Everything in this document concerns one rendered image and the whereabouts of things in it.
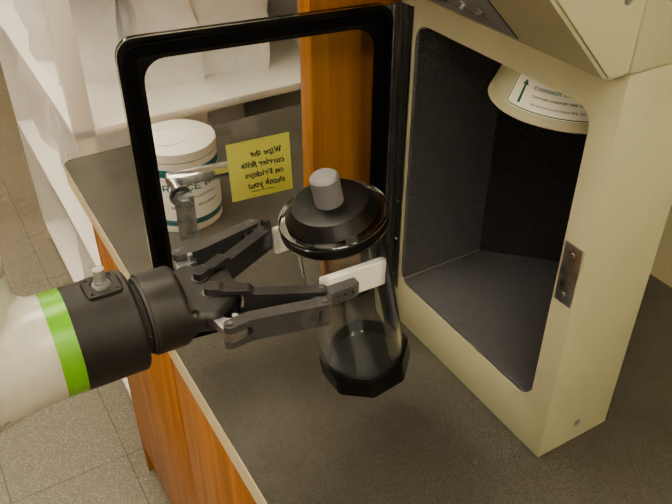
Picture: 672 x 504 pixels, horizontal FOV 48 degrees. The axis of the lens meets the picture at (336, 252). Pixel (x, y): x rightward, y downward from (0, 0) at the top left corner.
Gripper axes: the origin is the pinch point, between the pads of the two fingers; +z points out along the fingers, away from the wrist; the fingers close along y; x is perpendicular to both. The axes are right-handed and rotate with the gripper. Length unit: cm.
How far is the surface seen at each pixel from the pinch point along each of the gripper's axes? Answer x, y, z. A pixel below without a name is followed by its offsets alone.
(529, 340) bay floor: 19.0, -5.1, 25.1
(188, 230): 4.4, 17.5, -9.2
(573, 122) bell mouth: -12.0, -7.3, 22.2
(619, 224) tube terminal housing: -4.8, -15.3, 22.0
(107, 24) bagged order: 13, 121, 11
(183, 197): 0.0, 17.5, -9.3
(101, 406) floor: 121, 114, -11
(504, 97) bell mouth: -12.2, 0.2, 20.0
